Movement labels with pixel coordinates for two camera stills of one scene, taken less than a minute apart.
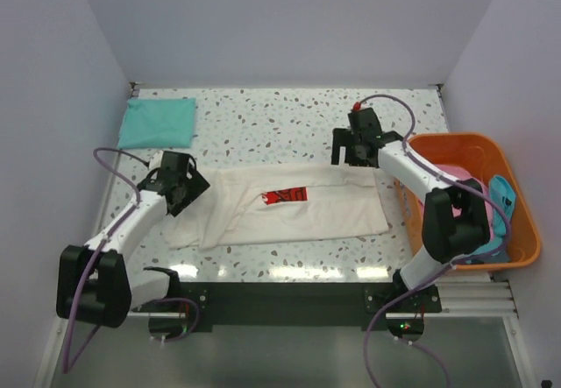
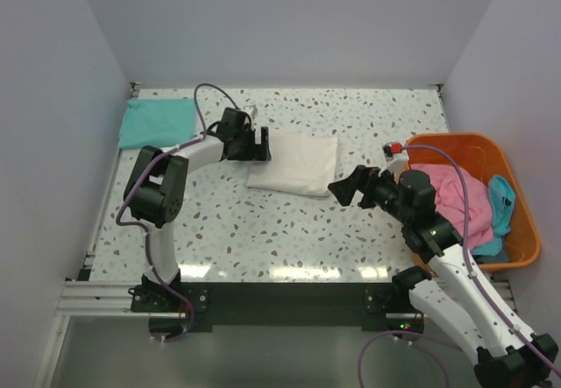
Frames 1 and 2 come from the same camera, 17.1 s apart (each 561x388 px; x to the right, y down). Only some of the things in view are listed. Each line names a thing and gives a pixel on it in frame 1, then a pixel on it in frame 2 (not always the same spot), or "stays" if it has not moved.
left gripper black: x=196 y=186 -> x=257 y=151
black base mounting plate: x=381 y=304 stays
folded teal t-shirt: x=158 y=123 stays
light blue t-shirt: x=501 y=189 stays
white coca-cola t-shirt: x=258 y=202 -> x=301 y=164
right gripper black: x=344 y=137 -> x=360 y=180
